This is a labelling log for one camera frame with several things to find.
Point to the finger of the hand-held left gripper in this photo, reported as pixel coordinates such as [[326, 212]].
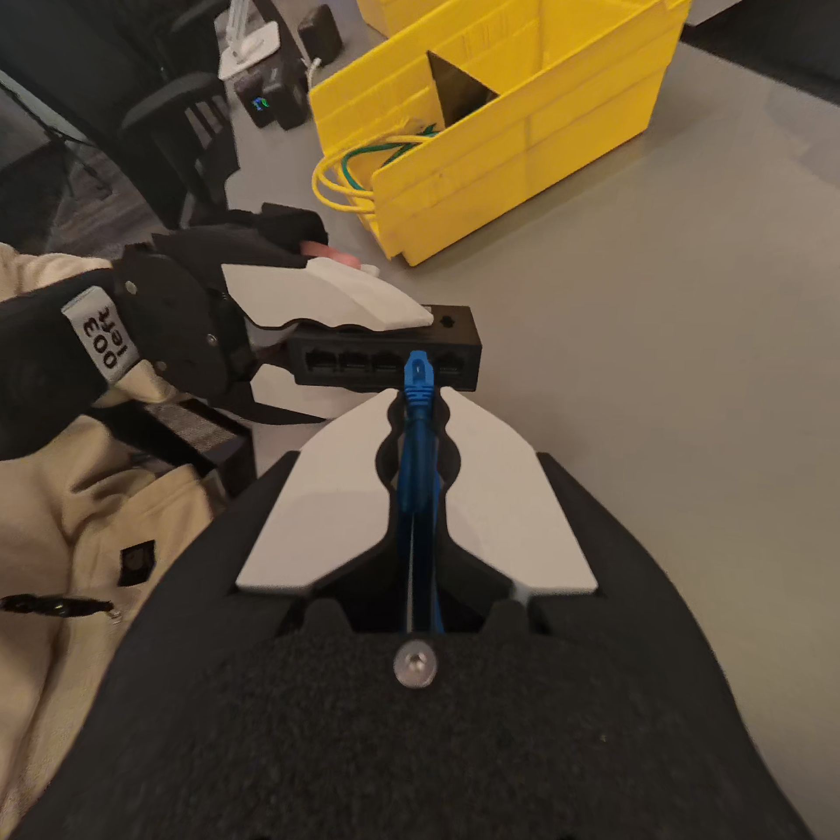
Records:
[[282, 394], [328, 295]]

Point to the black network switch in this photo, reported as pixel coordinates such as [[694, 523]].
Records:
[[394, 341]]

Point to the small black box with light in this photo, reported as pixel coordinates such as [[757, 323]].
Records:
[[259, 98]]

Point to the person's left hand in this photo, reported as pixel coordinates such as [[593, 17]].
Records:
[[262, 239]]

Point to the yellow plastic bin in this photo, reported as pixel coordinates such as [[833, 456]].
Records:
[[525, 151]]

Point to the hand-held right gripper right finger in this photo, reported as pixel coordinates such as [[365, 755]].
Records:
[[512, 518]]

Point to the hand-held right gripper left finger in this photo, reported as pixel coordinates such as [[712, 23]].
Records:
[[321, 512]]

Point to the black office chair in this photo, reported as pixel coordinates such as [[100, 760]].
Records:
[[170, 98]]

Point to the person's left forearm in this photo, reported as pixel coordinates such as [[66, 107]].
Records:
[[46, 272]]

